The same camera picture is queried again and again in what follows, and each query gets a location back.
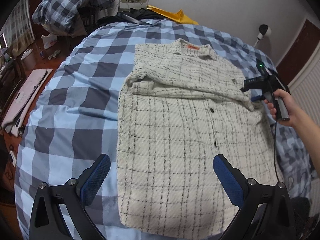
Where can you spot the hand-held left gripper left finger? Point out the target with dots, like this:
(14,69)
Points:
(93,180)

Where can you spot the black and white lamp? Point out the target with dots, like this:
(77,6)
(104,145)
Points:
(263,30)

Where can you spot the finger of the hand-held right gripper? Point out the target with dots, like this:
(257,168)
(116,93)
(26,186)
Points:
(256,99)

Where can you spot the blue checkered bed blanket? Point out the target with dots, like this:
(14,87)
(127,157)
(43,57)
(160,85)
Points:
(75,100)

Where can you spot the person's right forearm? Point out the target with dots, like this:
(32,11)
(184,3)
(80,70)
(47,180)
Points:
(310,137)

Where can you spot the yellow cloth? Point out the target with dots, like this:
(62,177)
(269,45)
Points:
(172,15)

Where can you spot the cream plaid shirt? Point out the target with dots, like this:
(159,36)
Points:
(185,135)

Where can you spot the white plastic bag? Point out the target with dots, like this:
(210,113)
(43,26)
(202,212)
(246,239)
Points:
(49,41)

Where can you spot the white ribbed panel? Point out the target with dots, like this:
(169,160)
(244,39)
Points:
(307,97)

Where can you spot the dark clothes heap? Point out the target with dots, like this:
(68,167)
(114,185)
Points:
(130,17)

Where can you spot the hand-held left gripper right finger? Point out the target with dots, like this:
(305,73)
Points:
(230,181)

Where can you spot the person's right hand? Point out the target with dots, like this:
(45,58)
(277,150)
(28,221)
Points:
(290,107)

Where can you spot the brown wooden door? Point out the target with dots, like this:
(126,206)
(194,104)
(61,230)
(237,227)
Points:
(300,50)

